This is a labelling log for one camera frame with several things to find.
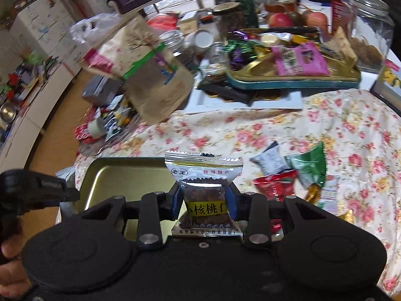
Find gold ingot chocolate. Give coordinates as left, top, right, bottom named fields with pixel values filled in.
left=305, top=183, right=322, bottom=204

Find green drink can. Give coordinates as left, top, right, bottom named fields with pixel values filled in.
left=235, top=0, right=259, bottom=29

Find floral tablecloth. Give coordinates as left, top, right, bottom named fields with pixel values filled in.
left=56, top=88, right=401, bottom=297

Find red candy packet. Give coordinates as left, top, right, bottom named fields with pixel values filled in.
left=251, top=169, right=298, bottom=234

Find tiger desk calendar block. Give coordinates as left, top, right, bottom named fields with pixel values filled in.
left=370, top=59, right=401, bottom=116

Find white black snack packet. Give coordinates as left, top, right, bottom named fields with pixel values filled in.
left=250, top=141, right=289, bottom=176

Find pink snack packet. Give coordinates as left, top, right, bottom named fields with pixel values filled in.
left=271, top=42, right=330, bottom=76

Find brown paper bag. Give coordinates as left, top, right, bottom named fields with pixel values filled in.
left=80, top=14, right=194, bottom=125

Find gold tin box teal rim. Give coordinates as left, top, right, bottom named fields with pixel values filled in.
left=76, top=158, right=179, bottom=244

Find white cabinet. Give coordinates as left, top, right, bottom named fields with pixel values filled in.
left=1, top=0, right=84, bottom=171

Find green candy packet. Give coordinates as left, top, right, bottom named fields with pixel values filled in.
left=284, top=142, right=327, bottom=189

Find red apple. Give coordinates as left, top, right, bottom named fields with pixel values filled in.
left=303, top=10, right=328, bottom=33
left=268, top=13, right=294, bottom=28

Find large glass jar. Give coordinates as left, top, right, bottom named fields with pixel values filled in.
left=349, top=0, right=395, bottom=73

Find red label jar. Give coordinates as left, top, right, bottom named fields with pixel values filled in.
left=330, top=0, right=353, bottom=37

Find left hand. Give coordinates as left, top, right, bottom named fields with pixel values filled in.
left=1, top=233, right=31, bottom=300

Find white tray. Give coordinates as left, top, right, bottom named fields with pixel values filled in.
left=180, top=60, right=303, bottom=113

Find black chocolate bar wrapper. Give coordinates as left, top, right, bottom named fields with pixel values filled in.
left=196, top=80, right=257, bottom=106

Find brown walnut snack packet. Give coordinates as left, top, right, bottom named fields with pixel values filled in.
left=164, top=152, right=243, bottom=237

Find gold wrapped candy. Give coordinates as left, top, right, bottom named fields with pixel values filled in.
left=338, top=209, right=354, bottom=224

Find small white pink packet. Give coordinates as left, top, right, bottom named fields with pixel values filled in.
left=317, top=175, right=340, bottom=215

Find gold tin tray with snacks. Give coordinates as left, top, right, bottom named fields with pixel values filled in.
left=224, top=27, right=362, bottom=90

